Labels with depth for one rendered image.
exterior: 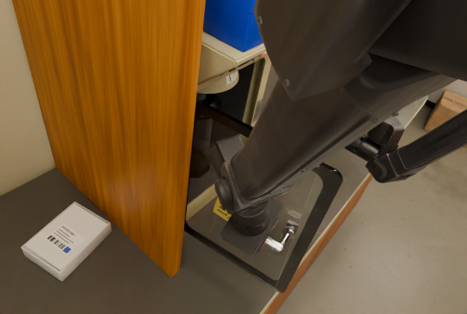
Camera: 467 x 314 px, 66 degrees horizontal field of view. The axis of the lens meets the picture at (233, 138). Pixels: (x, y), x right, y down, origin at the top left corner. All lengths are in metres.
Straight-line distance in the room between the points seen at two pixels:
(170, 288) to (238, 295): 0.16
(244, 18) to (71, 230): 0.67
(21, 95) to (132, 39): 0.52
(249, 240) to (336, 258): 1.66
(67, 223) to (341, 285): 1.56
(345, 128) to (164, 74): 0.38
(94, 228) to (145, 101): 0.46
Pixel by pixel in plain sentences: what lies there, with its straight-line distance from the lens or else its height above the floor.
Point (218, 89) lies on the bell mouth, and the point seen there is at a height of 1.32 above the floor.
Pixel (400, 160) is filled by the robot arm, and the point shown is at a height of 1.26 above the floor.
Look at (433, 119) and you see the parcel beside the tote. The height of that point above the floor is 0.12.
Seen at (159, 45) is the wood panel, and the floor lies 1.53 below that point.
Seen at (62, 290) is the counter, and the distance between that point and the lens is 0.94.
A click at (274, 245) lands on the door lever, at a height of 1.21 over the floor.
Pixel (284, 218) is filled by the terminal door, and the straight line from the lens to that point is 0.69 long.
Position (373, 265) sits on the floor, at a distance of 2.32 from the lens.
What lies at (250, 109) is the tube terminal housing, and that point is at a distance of 0.99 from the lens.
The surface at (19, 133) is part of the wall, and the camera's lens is 1.09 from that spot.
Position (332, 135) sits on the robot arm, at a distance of 0.19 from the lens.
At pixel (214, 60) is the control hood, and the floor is 1.49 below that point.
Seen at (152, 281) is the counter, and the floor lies 0.94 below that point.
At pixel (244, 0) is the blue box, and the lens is 0.53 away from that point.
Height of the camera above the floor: 1.77
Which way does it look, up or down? 41 degrees down
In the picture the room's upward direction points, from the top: 11 degrees clockwise
